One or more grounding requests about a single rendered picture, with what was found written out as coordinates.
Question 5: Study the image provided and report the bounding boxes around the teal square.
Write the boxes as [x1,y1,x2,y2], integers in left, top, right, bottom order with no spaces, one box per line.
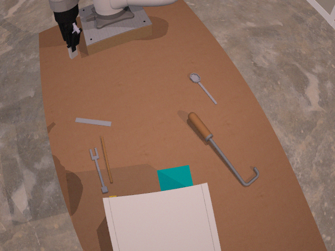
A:
[157,165,193,191]

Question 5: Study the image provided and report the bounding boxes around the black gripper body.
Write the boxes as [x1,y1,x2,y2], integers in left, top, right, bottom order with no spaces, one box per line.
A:
[54,4,79,31]

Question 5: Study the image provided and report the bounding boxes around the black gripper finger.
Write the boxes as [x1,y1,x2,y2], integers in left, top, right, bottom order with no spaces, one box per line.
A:
[58,23,71,58]
[64,23,82,59]

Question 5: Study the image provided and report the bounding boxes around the grey spoon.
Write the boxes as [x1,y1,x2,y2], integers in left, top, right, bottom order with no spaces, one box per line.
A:
[190,73,216,103]

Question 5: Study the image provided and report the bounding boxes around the light grey flat bar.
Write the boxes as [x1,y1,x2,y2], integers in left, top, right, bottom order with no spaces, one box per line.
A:
[75,118,111,127]

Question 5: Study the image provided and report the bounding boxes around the steel hook with wooden handle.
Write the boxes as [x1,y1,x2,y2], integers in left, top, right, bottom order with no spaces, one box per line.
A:
[188,112,259,186]

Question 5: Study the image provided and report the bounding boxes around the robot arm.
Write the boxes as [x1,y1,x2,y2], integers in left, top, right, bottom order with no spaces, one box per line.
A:
[49,0,178,29]

